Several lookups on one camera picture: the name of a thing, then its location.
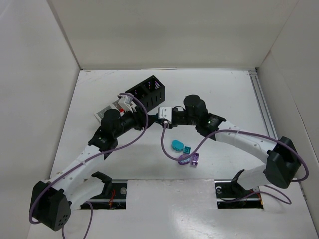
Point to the black slotted double container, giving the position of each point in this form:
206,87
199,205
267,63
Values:
150,92

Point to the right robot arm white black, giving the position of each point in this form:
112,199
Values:
280,160

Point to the teal rounded lego brick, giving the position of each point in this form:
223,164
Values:
177,146

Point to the purple lego brick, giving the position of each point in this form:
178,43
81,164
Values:
194,160

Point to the lilac oval paw lego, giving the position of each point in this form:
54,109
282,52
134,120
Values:
183,160

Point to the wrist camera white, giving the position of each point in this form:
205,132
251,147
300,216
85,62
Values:
165,113
126,103

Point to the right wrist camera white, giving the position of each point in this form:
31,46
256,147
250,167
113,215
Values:
165,113

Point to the small teal square lego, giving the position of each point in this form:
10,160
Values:
187,150

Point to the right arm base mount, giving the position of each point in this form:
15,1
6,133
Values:
230,195

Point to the white slotted double container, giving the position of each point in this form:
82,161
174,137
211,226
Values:
113,107

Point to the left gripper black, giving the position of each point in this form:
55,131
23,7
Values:
141,118

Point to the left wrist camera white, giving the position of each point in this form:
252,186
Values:
126,103

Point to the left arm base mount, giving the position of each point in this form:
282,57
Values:
113,199

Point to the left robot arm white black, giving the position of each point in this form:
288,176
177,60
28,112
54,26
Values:
53,201

